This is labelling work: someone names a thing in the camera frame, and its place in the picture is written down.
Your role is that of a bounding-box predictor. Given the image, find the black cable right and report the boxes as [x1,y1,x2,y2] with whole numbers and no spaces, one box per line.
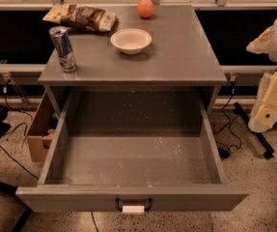
[212,80,243,160]

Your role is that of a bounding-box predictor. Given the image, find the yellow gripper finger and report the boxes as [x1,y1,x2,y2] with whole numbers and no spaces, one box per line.
[248,72,277,132]
[246,27,272,54]

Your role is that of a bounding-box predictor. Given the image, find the cardboard box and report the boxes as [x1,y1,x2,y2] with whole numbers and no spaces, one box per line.
[26,93,57,162]

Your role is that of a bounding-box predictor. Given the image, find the brown chip bag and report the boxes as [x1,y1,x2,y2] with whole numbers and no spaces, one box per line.
[42,4,118,32]

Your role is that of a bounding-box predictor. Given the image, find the white paper bowl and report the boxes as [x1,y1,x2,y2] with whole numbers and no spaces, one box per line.
[110,28,152,55]

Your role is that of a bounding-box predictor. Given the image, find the orange fruit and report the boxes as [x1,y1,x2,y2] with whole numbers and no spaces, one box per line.
[137,0,154,18]

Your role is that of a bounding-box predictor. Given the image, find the grey open top drawer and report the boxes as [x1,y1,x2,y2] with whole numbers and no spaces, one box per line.
[16,90,248,212]

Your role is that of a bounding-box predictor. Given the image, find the silver blue redbull can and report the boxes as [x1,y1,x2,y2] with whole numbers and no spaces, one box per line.
[49,26,76,73]

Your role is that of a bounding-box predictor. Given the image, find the black cable left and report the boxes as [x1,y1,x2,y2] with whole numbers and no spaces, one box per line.
[0,80,40,181]

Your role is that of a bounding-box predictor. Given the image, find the grey cabinet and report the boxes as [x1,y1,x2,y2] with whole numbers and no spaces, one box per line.
[38,4,228,118]

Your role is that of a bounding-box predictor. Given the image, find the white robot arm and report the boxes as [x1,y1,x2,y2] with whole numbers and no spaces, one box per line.
[246,18,277,132]

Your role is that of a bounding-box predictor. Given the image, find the black floor stand bar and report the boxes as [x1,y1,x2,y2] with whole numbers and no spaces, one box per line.
[233,101,275,160]

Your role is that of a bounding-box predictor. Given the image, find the black cable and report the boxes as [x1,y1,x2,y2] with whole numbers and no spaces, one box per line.
[212,80,243,160]
[0,80,40,181]

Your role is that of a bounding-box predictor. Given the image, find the black white drawer handle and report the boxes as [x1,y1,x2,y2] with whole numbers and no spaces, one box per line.
[115,198,152,215]

